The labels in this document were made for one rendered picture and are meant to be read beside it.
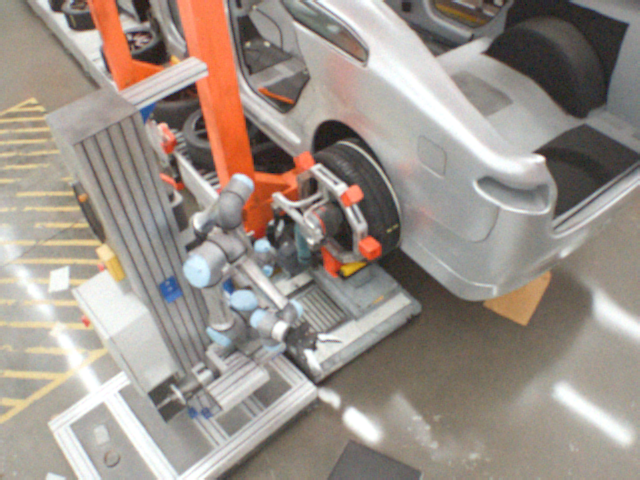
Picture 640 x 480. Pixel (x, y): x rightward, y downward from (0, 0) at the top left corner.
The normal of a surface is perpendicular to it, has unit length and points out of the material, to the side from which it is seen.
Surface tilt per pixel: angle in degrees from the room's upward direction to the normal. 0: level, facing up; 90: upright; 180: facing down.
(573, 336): 0
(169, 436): 0
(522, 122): 22
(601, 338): 0
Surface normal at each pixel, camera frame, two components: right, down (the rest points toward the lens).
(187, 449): -0.07, -0.69
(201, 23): 0.59, 0.56
